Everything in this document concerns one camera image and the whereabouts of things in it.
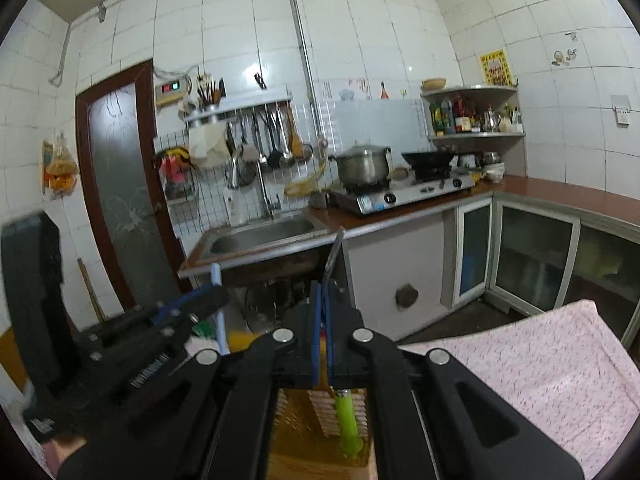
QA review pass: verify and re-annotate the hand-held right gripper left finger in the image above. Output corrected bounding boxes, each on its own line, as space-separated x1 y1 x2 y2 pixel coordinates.
56 282 326 480

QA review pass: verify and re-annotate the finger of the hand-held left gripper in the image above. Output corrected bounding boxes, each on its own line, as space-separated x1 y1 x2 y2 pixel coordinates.
75 287 230 357
22 332 199 444

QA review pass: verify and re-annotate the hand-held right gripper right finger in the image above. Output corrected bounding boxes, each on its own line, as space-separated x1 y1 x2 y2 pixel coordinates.
325 285 586 480

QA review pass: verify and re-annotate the light blue plastic stick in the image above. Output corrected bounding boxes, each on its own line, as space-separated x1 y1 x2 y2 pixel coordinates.
210 262 228 357

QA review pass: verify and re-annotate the green handled kitchen utensil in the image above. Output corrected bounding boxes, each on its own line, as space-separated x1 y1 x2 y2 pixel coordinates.
320 227 365 458

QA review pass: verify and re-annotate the golden plastic utensil basket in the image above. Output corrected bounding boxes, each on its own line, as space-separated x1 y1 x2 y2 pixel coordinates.
267 387 381 480

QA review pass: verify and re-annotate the person's left hand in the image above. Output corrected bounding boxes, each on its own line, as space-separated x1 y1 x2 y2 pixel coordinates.
49 434 91 467

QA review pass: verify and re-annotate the glass pot lid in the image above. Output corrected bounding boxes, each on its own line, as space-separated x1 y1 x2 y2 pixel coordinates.
244 280 279 334

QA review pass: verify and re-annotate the stainless steel sink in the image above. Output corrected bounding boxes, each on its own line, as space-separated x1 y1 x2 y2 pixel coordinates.
192 215 329 269

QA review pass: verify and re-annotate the orange hanging bag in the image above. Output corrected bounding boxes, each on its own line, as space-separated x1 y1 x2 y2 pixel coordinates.
42 132 79 202

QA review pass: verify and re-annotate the colourful hanging bag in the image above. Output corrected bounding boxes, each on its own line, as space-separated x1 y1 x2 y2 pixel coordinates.
154 146 196 183

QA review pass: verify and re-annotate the white hanging towel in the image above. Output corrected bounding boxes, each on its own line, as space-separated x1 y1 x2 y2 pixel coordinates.
187 125 233 169

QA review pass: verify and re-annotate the brown wooden door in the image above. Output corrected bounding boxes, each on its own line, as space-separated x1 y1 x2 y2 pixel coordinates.
75 59 195 313

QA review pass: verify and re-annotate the black hanging ladle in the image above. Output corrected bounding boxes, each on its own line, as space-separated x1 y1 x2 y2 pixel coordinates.
262 110 282 170

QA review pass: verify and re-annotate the steel gas stove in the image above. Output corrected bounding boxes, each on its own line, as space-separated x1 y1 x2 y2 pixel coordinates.
327 170 476 219

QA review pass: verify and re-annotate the steel hanging ladle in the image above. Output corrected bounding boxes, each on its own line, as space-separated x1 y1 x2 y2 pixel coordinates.
272 107 296 169

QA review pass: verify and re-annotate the steel cooking pot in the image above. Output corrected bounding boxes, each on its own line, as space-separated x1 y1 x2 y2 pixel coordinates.
334 141 392 192

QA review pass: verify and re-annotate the pink patterned cloth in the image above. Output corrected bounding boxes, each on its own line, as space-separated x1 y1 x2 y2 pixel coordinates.
397 299 636 480

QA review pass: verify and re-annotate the brown hanging ladle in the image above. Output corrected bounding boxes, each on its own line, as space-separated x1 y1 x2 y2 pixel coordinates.
285 102 306 159

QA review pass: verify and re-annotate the chopstick holder with chopsticks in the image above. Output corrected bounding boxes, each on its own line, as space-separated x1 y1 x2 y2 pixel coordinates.
196 74 227 111

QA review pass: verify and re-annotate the black wok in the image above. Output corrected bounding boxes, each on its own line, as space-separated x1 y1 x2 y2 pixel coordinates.
400 146 459 172

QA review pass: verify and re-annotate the pale blue backsplash panel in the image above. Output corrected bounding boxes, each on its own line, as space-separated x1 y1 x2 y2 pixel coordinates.
332 99 426 157

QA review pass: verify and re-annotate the stack of bowls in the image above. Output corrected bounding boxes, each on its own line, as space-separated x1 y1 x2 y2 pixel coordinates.
480 151 506 183

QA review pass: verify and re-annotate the white corner shelf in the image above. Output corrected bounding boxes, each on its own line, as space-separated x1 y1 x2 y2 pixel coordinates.
420 84 529 179

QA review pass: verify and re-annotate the red sauce bottle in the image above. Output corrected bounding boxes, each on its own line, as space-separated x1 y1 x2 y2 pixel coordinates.
454 94 473 133

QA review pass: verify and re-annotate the wire wall basket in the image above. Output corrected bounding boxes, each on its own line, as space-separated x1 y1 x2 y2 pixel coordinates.
165 180 198 207

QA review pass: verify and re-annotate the yellow hose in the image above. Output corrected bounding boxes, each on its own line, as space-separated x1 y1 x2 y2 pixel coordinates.
284 152 331 199

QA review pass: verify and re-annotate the metal wall rack shelf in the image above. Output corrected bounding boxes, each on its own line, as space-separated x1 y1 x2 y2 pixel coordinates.
184 91 294 128

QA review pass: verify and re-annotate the beige electrical wall box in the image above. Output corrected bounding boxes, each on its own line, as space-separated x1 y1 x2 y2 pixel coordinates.
155 79 193 107

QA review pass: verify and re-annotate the grey wall pipe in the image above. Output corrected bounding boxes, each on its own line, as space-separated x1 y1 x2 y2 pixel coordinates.
284 0 324 142

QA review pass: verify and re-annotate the yellow wall poster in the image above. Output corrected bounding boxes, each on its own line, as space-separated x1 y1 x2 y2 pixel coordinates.
480 49 511 87

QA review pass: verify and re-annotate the fruit wall sticker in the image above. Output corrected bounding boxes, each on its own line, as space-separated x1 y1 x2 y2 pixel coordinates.
550 47 580 68

